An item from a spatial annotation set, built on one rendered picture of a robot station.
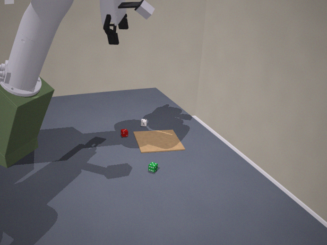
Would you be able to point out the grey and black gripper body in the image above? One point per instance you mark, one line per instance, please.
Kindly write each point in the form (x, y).
(111, 7)

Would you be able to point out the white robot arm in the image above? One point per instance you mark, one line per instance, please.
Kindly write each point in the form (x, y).
(20, 74)

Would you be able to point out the white die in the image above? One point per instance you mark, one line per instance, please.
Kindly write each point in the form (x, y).
(143, 122)

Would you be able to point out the tan mat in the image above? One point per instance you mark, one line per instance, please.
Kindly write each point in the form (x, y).
(158, 141)

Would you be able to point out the red die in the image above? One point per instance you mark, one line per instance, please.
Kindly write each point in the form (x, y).
(124, 132)

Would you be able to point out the green die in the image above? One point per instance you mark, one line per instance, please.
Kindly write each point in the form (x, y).
(152, 167)

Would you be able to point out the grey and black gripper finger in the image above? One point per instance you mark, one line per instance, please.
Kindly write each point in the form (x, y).
(123, 23)
(111, 34)

